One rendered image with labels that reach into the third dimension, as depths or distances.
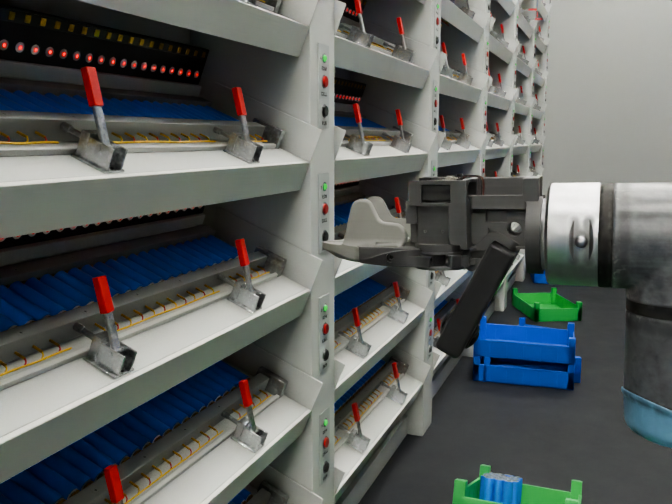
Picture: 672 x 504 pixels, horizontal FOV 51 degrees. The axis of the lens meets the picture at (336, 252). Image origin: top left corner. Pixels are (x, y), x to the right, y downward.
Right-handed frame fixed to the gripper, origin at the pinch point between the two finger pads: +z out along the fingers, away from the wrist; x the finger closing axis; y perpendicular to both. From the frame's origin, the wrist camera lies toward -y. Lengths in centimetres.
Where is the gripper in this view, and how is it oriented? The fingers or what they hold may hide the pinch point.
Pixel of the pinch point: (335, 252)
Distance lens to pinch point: 69.7
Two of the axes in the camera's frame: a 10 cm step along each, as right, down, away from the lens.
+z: -9.3, -0.2, 3.7
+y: -0.3, -9.9, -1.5
